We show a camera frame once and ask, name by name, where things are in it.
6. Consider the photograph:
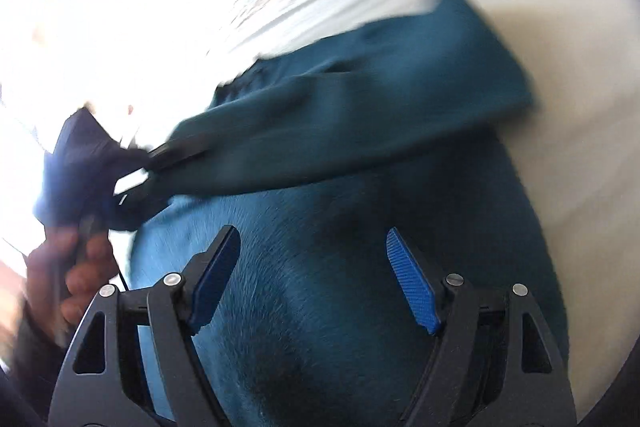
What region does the teal fleece sweater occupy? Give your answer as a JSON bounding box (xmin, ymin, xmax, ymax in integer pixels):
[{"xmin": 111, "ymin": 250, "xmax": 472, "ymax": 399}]
[{"xmin": 125, "ymin": 0, "xmax": 571, "ymax": 427}]

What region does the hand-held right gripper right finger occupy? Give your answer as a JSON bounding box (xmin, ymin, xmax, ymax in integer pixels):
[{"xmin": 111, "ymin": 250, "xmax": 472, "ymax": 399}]
[{"xmin": 386, "ymin": 227, "xmax": 578, "ymax": 427}]

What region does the person's left hand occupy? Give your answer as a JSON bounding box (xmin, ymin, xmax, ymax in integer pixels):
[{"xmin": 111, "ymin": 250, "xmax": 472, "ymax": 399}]
[{"xmin": 22, "ymin": 227, "xmax": 121, "ymax": 345}]

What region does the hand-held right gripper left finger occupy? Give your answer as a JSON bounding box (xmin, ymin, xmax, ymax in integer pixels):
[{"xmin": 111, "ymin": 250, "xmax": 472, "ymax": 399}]
[{"xmin": 48, "ymin": 225, "xmax": 242, "ymax": 427}]

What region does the bed with beige sheet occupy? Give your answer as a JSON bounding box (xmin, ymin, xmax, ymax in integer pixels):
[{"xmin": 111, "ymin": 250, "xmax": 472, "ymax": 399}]
[{"xmin": 210, "ymin": 0, "xmax": 640, "ymax": 408}]

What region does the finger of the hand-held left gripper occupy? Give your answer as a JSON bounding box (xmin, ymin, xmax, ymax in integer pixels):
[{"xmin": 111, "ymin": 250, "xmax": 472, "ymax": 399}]
[
  {"xmin": 114, "ymin": 174, "xmax": 173, "ymax": 228},
  {"xmin": 144, "ymin": 136, "xmax": 213, "ymax": 174}
]

